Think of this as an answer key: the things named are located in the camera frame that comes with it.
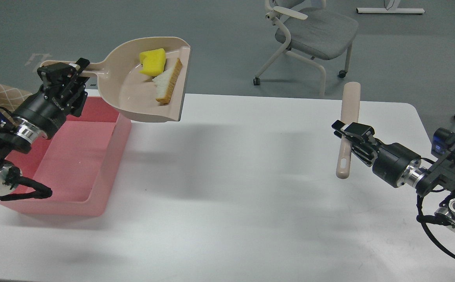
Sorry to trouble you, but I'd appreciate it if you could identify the beige plastic dustpan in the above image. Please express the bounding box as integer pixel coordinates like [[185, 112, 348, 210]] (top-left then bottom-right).
[[40, 36, 191, 123]]

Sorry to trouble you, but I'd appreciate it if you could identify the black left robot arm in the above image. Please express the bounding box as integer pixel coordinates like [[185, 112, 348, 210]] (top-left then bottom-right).
[[0, 58, 90, 201]]

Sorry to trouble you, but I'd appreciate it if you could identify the triangular bread slice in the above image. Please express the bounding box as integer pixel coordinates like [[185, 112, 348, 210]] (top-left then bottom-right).
[[152, 58, 183, 104]]

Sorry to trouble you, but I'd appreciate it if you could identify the yellow sponge piece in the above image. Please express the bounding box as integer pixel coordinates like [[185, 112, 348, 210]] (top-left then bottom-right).
[[139, 48, 166, 77]]

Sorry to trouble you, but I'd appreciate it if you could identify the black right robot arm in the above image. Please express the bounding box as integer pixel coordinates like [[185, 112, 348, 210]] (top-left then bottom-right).
[[332, 120, 455, 259]]

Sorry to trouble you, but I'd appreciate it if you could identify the grey office chair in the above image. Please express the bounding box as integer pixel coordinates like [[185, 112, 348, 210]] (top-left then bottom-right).
[[253, 0, 359, 98]]

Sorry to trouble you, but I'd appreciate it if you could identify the pink plastic bin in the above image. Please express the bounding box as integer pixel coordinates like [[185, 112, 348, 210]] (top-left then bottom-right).
[[0, 96, 132, 216]]

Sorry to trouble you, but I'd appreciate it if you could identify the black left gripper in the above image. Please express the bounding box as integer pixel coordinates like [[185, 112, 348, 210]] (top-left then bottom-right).
[[12, 58, 90, 139]]

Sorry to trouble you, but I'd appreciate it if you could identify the beige checkered cloth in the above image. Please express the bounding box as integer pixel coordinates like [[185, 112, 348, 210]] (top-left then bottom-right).
[[0, 84, 32, 111]]

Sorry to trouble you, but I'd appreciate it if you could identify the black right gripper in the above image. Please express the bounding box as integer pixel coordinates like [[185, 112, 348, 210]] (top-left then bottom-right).
[[332, 120, 421, 188]]

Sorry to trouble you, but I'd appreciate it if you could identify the beige hand brush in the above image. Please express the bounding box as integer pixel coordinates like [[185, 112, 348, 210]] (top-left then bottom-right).
[[336, 81, 361, 179]]

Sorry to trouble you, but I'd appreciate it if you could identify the white desk base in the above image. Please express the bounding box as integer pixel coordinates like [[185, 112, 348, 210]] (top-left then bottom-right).
[[356, 0, 426, 15]]

